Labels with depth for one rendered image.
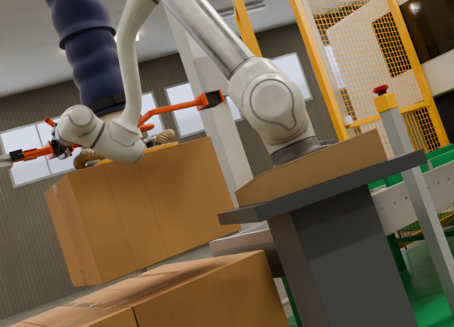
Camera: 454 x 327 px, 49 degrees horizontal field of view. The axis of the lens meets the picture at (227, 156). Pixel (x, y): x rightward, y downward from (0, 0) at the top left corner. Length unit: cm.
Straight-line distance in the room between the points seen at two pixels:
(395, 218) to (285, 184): 118
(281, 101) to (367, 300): 61
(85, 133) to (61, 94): 882
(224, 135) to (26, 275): 724
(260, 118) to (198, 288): 86
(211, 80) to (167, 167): 166
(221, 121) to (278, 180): 223
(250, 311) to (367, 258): 70
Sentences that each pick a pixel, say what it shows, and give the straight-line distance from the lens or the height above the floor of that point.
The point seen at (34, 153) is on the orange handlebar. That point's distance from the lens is 198.
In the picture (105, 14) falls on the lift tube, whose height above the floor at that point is 166.
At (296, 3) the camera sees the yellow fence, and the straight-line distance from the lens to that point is 357.
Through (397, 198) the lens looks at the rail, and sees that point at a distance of 246.
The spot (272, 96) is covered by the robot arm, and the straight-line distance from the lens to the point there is 127.
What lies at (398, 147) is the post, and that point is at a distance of 230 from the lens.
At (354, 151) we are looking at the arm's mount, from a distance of 139.
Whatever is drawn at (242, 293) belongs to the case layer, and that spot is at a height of 42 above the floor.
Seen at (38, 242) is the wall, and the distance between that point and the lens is 1015.
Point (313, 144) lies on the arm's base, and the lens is 151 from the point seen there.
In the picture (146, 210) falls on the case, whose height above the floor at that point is 84.
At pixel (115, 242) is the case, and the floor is 77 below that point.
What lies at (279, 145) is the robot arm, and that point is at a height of 89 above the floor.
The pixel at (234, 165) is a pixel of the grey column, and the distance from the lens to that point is 347.
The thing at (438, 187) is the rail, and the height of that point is 50.
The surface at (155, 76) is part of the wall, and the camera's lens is 1056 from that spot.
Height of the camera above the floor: 79
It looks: 4 degrees up
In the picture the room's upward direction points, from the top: 19 degrees counter-clockwise
